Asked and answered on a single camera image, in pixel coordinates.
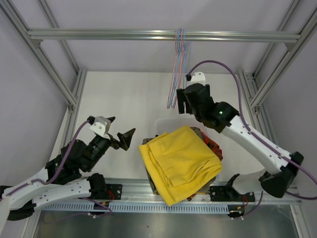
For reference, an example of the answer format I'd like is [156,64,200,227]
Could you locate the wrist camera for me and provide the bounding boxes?
[186,72,206,87]
[88,116,111,138]

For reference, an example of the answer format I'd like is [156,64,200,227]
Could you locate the aluminium frame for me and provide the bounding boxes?
[238,0,317,143]
[0,0,87,148]

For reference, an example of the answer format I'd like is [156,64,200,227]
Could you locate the blue hanger with camo trousers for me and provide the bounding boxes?
[170,28,183,108]

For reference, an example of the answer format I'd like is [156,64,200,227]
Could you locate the right aluminium frame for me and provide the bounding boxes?
[238,0,317,143]

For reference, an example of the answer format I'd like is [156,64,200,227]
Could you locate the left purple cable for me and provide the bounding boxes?
[0,119,94,201]

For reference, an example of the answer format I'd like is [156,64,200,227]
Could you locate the pink wire hanger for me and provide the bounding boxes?
[166,28,181,109]

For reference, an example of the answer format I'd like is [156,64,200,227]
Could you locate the blue hanger with orange trousers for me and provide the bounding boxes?
[170,28,186,109]

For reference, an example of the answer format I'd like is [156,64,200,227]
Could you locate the white plastic basket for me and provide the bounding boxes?
[153,115,221,196]

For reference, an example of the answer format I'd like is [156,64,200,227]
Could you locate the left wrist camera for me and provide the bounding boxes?
[88,116,111,138]

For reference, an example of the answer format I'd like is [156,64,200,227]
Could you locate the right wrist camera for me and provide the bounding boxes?
[186,72,206,87]

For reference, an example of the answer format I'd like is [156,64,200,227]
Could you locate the orange brown camouflage trousers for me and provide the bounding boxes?
[187,127,223,201]

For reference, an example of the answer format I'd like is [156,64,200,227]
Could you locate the grey yellow camouflage trousers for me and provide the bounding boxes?
[142,126,204,195]

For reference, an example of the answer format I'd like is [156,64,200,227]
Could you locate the white slotted cable duct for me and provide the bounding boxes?
[43,201,229,214]

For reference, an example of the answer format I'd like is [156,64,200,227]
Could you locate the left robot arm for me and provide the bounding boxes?
[0,116,136,224]

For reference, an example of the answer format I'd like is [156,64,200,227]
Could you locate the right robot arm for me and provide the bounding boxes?
[177,83,304,200]

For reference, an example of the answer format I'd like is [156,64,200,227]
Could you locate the left aluminium frame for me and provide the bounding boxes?
[0,0,87,148]

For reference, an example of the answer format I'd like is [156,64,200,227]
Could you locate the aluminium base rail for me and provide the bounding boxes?
[31,176,302,204]

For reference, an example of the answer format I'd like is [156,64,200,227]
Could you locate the aluminium hanging rail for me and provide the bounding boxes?
[27,28,301,44]

